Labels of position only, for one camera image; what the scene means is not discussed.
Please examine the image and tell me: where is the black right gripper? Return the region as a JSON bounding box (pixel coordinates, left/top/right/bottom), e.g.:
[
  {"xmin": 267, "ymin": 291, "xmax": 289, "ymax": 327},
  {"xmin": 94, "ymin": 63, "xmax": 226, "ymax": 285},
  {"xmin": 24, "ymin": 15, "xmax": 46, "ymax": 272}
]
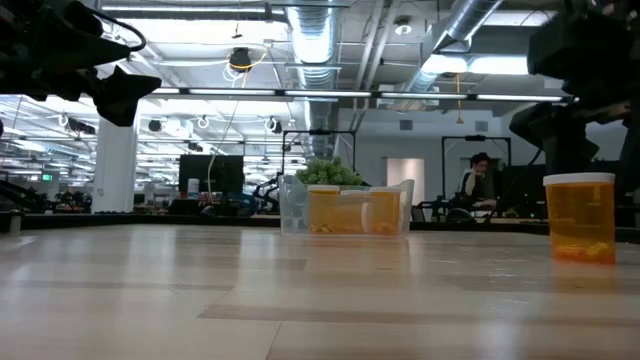
[{"xmin": 509, "ymin": 9, "xmax": 640, "ymax": 205}]

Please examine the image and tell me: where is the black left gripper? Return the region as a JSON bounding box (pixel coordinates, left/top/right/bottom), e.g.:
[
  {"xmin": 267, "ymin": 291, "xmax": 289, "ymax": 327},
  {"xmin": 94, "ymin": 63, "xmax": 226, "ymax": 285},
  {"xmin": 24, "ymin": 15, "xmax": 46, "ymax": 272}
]
[{"xmin": 12, "ymin": 0, "xmax": 163, "ymax": 128}]

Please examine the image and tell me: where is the large orange pill bottle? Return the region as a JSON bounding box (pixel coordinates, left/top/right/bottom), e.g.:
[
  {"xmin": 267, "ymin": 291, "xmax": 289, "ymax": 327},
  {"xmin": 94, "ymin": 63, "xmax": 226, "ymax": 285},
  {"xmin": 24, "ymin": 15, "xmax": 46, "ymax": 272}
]
[{"xmin": 542, "ymin": 172, "xmax": 617, "ymax": 265}]

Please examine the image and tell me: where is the orange pill bottle white lid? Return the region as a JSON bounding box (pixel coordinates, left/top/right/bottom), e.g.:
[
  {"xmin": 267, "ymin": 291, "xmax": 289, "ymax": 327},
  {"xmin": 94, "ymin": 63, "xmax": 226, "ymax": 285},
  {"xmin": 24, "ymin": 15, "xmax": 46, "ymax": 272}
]
[
  {"xmin": 368, "ymin": 186, "xmax": 403, "ymax": 236},
  {"xmin": 338, "ymin": 202, "xmax": 374, "ymax": 235},
  {"xmin": 307, "ymin": 184, "xmax": 341, "ymax": 235}
]

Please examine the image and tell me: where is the clear plastic basket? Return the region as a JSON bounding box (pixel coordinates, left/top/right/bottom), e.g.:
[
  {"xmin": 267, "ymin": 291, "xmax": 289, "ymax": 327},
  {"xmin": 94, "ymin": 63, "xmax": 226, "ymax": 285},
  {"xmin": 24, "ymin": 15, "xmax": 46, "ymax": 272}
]
[{"xmin": 278, "ymin": 174, "xmax": 416, "ymax": 237}]

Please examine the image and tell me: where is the white pillar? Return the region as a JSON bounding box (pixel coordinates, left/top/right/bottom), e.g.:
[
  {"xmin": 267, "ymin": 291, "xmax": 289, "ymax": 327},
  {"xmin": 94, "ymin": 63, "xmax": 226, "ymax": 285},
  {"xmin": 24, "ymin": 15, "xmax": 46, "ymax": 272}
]
[{"xmin": 91, "ymin": 117, "xmax": 140, "ymax": 215}]

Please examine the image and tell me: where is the person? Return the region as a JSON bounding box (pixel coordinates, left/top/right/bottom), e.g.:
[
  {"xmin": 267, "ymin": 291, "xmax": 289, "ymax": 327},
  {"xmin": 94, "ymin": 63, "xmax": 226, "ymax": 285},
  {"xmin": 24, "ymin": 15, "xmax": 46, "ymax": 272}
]
[{"xmin": 458, "ymin": 152, "xmax": 503, "ymax": 211}]

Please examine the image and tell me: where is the black monitor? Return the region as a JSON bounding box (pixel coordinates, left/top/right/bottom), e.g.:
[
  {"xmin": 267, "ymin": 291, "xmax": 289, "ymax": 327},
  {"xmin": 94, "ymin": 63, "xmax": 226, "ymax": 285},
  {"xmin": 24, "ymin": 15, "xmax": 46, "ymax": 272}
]
[{"xmin": 178, "ymin": 154, "xmax": 245, "ymax": 194}]

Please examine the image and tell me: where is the long ceiling light bar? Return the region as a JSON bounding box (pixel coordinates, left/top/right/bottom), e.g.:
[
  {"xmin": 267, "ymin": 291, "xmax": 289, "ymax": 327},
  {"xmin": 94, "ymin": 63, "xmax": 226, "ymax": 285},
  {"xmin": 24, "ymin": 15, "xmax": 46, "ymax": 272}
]
[{"xmin": 0, "ymin": 84, "xmax": 566, "ymax": 103}]

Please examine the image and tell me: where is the grey box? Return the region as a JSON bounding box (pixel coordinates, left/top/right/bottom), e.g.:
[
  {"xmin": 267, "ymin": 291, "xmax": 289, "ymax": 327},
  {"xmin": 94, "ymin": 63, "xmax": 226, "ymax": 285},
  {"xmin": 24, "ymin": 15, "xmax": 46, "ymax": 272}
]
[{"xmin": 0, "ymin": 209, "xmax": 24, "ymax": 234}]

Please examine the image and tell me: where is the green plant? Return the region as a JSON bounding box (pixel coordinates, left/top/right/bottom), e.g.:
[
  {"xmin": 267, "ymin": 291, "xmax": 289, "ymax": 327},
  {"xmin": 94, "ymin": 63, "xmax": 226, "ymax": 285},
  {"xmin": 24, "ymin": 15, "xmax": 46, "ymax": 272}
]
[{"xmin": 295, "ymin": 156, "xmax": 366, "ymax": 188}]

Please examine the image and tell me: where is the looped black gripper cable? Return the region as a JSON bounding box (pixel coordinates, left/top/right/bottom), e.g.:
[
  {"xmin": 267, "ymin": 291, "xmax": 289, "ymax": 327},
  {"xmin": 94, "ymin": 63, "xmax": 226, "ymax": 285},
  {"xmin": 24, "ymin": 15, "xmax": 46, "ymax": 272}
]
[{"xmin": 91, "ymin": 8, "xmax": 148, "ymax": 54}]

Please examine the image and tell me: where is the black gantry frame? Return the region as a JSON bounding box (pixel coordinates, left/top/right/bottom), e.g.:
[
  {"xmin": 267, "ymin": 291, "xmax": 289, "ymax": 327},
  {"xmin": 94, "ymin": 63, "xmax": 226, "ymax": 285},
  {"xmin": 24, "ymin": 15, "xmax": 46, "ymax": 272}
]
[
  {"xmin": 282, "ymin": 129, "xmax": 357, "ymax": 177},
  {"xmin": 441, "ymin": 134, "xmax": 512, "ymax": 201}
]

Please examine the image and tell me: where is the black ceiling camera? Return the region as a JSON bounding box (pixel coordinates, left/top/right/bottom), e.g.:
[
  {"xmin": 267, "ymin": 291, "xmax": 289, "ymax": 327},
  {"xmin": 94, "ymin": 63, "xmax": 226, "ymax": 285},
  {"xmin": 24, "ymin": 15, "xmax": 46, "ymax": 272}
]
[{"xmin": 228, "ymin": 47, "xmax": 253, "ymax": 72}]

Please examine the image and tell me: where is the yellow hanging cord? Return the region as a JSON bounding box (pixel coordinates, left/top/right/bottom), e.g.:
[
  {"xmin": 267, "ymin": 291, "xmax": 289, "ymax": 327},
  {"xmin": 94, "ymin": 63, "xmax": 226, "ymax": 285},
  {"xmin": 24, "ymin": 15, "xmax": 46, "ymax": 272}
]
[{"xmin": 454, "ymin": 73, "xmax": 464, "ymax": 125}]

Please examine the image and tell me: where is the black table edge rail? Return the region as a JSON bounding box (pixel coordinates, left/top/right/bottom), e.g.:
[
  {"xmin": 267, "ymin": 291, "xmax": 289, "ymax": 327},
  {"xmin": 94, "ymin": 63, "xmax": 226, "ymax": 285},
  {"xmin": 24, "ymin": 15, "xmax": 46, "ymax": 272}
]
[{"xmin": 0, "ymin": 212, "xmax": 640, "ymax": 245}]

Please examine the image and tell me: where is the silver slanted ceiling duct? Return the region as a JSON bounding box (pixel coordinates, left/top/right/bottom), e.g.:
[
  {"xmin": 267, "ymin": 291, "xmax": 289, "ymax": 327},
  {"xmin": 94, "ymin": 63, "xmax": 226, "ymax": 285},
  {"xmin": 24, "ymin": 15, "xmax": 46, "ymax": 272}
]
[{"xmin": 399, "ymin": 0, "xmax": 505, "ymax": 96}]

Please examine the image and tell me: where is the silver round ceiling duct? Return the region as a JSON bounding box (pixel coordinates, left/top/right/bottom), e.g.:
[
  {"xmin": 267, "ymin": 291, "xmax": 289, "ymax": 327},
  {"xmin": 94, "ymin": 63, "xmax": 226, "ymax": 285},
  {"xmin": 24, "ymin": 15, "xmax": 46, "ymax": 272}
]
[{"xmin": 285, "ymin": 0, "xmax": 337, "ymax": 159}]

